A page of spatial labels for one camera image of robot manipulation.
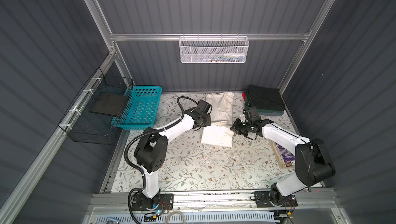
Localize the white t shirt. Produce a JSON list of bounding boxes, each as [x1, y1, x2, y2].
[[201, 92, 234, 148]]

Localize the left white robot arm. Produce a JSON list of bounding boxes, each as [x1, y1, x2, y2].
[[134, 100, 212, 200]]

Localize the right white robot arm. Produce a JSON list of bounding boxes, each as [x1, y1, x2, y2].
[[231, 107, 336, 206]]

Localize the folded dark t shirt stack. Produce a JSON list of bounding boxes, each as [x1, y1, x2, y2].
[[243, 85, 286, 116]]

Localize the purple printed book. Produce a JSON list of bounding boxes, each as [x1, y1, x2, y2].
[[271, 141, 295, 169]]

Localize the teal plastic laundry basket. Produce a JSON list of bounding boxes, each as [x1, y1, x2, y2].
[[111, 86, 162, 130]]

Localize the items in mesh basket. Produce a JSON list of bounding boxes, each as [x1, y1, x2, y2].
[[201, 53, 246, 63]]

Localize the white mesh wall basket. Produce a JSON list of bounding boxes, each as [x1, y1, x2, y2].
[[178, 38, 250, 64]]

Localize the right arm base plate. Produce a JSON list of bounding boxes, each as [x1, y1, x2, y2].
[[250, 190, 298, 208]]

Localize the black pad in wire basket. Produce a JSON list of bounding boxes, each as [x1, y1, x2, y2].
[[90, 92, 130, 117]]

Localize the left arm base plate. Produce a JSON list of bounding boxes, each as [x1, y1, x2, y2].
[[130, 192, 174, 211]]

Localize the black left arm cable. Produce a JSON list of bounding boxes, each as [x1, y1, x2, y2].
[[123, 96, 199, 224]]

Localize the aluminium frame rail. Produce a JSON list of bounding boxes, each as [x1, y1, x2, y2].
[[109, 33, 310, 41]]

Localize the black wire wall basket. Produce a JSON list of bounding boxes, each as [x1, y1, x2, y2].
[[58, 69, 134, 145]]

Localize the white vented cable duct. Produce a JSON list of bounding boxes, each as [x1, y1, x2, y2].
[[94, 211, 281, 224]]

